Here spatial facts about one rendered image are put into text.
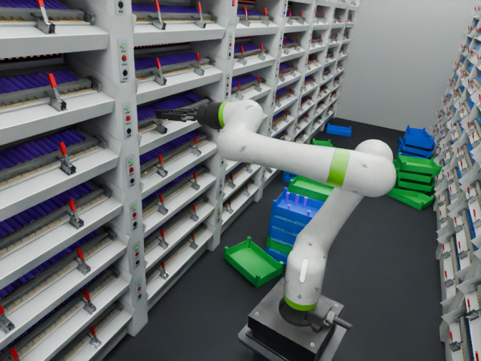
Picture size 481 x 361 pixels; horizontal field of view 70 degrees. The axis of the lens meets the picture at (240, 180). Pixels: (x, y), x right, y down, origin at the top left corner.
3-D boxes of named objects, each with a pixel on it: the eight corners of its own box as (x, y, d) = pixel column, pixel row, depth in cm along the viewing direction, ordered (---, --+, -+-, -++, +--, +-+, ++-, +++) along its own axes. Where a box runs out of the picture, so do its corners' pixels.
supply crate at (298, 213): (331, 213, 203) (333, 200, 199) (322, 229, 186) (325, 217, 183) (283, 198, 214) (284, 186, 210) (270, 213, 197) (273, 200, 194)
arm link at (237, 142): (331, 162, 110) (337, 139, 100) (324, 191, 104) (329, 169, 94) (226, 138, 119) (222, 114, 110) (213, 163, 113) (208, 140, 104)
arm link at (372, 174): (388, 190, 106) (400, 153, 101) (389, 209, 95) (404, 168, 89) (328, 176, 110) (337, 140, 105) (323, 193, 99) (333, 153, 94)
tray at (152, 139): (217, 118, 174) (224, 102, 169) (136, 157, 124) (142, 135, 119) (186, 98, 178) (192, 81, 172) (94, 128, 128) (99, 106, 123)
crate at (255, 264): (282, 273, 200) (284, 262, 196) (256, 288, 188) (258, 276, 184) (248, 246, 220) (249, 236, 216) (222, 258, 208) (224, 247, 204)
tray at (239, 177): (259, 169, 257) (267, 155, 249) (220, 205, 207) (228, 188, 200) (237, 155, 260) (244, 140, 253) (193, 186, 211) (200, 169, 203)
